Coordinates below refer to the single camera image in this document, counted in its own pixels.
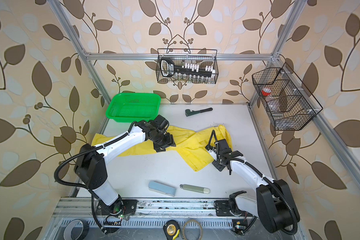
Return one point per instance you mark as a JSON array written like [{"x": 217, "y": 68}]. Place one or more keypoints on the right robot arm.
[{"x": 273, "y": 203}]

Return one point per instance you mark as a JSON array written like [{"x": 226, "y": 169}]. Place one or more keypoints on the black tape roll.
[{"x": 76, "y": 230}]

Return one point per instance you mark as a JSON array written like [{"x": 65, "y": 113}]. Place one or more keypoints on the back wire basket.
[{"x": 203, "y": 57}]

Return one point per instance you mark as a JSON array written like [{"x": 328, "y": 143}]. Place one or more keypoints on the brown ring band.
[{"x": 192, "y": 228}]

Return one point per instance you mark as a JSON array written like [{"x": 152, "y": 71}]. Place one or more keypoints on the pale green utility knife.
[{"x": 196, "y": 189}]

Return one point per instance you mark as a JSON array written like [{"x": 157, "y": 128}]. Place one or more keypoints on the blue grey sharpening block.
[{"x": 162, "y": 188}]

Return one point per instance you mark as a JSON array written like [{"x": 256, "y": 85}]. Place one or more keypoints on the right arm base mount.
[{"x": 228, "y": 208}]

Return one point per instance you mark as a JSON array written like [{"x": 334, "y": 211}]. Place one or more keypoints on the side wire basket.
[{"x": 291, "y": 105}]

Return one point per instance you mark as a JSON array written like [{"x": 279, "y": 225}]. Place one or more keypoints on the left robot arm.
[{"x": 91, "y": 162}]

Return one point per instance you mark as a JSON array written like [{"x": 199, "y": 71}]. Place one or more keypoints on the yellow black tape measure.
[{"x": 171, "y": 229}]

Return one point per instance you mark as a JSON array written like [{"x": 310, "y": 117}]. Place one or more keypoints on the green plastic basket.
[{"x": 130, "y": 107}]

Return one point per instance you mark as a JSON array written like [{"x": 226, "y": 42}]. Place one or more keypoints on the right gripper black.
[{"x": 218, "y": 166}]

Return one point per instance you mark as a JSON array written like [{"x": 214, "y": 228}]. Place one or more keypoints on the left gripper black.
[{"x": 170, "y": 142}]

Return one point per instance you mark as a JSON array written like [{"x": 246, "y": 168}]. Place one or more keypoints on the dark green pipe wrench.
[{"x": 189, "y": 113}]

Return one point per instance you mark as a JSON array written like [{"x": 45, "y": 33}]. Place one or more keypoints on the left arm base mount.
[{"x": 119, "y": 207}]

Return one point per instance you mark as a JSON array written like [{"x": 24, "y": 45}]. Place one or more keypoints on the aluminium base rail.
[{"x": 147, "y": 207}]

